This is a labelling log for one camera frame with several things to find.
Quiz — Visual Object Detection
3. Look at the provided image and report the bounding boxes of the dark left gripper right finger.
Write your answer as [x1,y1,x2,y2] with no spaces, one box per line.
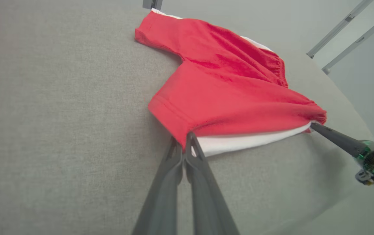
[185,132,239,235]

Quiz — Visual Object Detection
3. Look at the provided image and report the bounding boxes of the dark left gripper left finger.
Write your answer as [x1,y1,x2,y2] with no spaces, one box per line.
[131,137,184,235]

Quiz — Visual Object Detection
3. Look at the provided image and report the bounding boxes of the red shorts with white stripe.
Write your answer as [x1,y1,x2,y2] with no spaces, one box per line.
[135,8,327,158]

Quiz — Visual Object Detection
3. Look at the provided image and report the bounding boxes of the grey metal post with cables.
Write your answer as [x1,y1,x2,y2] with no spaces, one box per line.
[142,0,163,10]

